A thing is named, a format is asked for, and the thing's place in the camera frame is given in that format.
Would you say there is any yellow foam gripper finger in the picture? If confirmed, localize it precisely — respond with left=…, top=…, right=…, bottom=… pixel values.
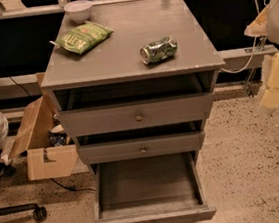
left=257, top=51, right=279, bottom=114

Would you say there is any green soda can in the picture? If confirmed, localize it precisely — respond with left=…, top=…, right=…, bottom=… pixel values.
left=140, top=36, right=178, bottom=64

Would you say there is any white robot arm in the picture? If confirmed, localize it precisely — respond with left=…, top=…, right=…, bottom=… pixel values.
left=244, top=0, right=279, bottom=114

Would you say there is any grey top drawer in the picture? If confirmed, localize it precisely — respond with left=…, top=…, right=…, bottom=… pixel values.
left=59, top=93, right=214, bottom=137

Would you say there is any grey drawer cabinet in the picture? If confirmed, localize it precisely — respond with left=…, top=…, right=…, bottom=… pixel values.
left=31, top=0, right=237, bottom=182

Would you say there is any grey middle drawer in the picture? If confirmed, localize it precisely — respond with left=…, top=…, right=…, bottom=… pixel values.
left=77, top=131, right=205, bottom=165

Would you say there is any grey open bottom drawer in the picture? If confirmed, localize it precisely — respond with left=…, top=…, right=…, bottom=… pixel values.
left=92, top=152, right=216, bottom=223

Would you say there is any green chip bag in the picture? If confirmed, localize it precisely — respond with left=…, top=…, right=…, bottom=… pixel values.
left=51, top=21, right=113, bottom=55

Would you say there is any white bowl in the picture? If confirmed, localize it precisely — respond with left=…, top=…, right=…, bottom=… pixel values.
left=63, top=0, right=92, bottom=23

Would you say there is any cardboard box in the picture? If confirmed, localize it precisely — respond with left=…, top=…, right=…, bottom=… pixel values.
left=0, top=68, right=81, bottom=184

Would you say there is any white cable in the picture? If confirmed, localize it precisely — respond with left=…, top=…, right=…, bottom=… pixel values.
left=212, top=0, right=279, bottom=76

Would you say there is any black floor cable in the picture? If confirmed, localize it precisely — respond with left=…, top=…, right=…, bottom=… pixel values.
left=49, top=172, right=97, bottom=198

